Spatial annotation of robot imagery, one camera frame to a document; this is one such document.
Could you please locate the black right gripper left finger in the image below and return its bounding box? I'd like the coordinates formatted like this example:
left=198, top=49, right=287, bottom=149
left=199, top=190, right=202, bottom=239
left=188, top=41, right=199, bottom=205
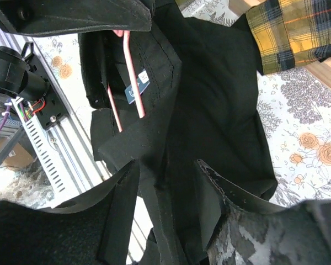
left=0, top=161, right=140, bottom=264

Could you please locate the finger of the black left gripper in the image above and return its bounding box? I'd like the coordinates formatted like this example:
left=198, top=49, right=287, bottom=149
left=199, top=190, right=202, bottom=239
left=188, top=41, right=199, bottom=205
left=0, top=0, right=152, bottom=36

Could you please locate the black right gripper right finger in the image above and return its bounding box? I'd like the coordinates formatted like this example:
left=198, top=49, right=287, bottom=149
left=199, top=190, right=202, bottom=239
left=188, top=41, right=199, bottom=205
left=195, top=160, right=331, bottom=264

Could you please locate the pink wire hanger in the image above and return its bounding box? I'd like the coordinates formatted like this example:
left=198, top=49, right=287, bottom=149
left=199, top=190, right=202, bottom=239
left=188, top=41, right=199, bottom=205
left=106, top=30, right=145, bottom=132

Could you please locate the black button shirt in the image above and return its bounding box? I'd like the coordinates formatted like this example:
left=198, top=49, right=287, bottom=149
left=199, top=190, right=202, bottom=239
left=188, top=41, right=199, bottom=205
left=78, top=1, right=277, bottom=264

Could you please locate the yellow plaid flannel shirt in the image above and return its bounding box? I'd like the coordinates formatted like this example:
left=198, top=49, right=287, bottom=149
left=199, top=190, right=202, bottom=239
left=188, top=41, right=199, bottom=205
left=245, top=0, right=331, bottom=75

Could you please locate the wooden clothes rack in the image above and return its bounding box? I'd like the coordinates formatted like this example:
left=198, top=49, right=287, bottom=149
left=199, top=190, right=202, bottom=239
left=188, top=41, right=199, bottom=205
left=228, top=0, right=331, bottom=89

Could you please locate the aluminium front frame rail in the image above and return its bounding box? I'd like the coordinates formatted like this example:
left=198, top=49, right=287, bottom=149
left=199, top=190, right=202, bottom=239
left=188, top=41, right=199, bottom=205
left=0, top=27, right=155, bottom=265

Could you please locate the grey slotted cable duct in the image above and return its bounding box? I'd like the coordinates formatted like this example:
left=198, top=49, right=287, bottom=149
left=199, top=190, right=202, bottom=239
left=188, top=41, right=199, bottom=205
left=11, top=97, right=68, bottom=208

